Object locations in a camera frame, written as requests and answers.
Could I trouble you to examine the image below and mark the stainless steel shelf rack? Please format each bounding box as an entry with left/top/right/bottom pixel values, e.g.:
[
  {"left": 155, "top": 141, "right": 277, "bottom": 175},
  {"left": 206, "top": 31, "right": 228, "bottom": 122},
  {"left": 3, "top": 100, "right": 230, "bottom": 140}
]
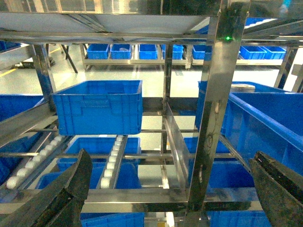
[{"left": 0, "top": 0, "right": 303, "bottom": 227}]

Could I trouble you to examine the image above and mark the white cylindrical container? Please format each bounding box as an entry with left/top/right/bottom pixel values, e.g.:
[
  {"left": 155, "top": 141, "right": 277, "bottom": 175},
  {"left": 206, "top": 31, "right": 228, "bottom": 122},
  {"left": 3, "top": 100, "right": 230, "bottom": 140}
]
[{"left": 230, "top": 83, "right": 256, "bottom": 93}]

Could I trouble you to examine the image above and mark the blue bin behind front bin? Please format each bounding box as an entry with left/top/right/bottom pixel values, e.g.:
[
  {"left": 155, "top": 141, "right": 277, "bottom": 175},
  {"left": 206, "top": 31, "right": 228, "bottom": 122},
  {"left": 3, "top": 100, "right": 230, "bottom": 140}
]
[{"left": 195, "top": 81, "right": 286, "bottom": 138}]

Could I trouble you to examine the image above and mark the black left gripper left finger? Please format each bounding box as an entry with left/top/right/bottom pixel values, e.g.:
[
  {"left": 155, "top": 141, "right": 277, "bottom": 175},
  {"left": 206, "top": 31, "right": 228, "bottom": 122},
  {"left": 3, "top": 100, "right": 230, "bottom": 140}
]
[{"left": 0, "top": 149, "right": 93, "bottom": 227}]

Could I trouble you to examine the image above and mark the large blue bin front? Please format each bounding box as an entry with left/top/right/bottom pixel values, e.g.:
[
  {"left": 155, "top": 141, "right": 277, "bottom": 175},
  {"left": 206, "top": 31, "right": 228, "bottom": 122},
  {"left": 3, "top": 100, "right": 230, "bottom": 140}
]
[{"left": 223, "top": 93, "right": 303, "bottom": 175}]

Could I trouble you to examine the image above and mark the blue crate on rollers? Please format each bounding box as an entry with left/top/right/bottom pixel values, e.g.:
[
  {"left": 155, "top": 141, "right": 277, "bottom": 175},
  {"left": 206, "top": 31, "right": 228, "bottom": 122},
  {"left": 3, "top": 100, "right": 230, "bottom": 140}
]
[{"left": 53, "top": 80, "right": 143, "bottom": 136}]

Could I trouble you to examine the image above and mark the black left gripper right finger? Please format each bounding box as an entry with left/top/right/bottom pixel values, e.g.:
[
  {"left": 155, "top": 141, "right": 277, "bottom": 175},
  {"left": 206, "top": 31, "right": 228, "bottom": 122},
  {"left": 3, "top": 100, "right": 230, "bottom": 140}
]
[{"left": 249, "top": 151, "right": 303, "bottom": 227}]

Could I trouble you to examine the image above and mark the white roller track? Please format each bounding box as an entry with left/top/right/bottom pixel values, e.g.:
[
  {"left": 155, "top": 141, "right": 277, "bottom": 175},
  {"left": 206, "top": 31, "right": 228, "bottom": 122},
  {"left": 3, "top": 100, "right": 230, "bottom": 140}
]
[{"left": 98, "top": 135, "right": 127, "bottom": 189}]

